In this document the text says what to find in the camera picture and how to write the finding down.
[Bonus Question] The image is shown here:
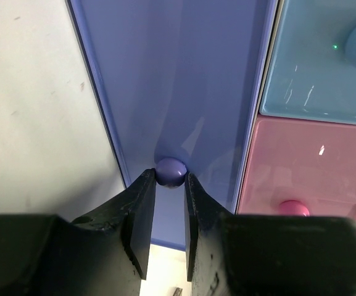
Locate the pink drawer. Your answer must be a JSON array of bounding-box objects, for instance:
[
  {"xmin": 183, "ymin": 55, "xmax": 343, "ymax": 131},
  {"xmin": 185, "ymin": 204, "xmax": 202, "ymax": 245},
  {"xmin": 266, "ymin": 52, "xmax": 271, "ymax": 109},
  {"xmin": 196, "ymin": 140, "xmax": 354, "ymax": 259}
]
[{"xmin": 238, "ymin": 116, "xmax": 356, "ymax": 220}]

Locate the light blue drawer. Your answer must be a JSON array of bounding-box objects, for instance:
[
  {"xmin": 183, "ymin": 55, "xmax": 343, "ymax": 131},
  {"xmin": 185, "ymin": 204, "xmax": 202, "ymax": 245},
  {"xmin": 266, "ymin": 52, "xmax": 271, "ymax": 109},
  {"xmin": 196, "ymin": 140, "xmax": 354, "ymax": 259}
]
[{"xmin": 260, "ymin": 1, "xmax": 356, "ymax": 125}]

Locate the dark blue drawer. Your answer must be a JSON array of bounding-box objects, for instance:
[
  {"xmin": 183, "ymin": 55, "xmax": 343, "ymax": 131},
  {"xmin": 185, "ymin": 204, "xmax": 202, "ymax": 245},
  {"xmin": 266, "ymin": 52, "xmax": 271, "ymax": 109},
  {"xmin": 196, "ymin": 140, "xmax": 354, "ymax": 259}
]
[{"xmin": 65, "ymin": 0, "xmax": 280, "ymax": 249}]

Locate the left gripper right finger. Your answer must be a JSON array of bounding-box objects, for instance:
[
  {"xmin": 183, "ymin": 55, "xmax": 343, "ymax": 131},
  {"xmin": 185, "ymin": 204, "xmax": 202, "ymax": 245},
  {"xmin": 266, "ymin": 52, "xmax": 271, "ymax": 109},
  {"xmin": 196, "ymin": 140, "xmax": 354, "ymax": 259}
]
[{"xmin": 184, "ymin": 173, "xmax": 356, "ymax": 295}]

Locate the white drawer cabinet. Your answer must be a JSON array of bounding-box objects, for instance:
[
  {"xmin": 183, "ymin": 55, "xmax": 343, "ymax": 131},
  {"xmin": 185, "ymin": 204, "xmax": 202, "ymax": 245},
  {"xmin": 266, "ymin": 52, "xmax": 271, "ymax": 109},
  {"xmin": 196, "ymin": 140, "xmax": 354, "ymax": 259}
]
[{"xmin": 237, "ymin": 1, "xmax": 356, "ymax": 220}]

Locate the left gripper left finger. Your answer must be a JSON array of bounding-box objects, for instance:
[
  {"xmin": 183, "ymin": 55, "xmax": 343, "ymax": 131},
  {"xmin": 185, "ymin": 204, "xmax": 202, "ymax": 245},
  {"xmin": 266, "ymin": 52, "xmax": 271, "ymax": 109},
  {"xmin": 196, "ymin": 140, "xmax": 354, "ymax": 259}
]
[{"xmin": 0, "ymin": 169, "xmax": 156, "ymax": 295}]

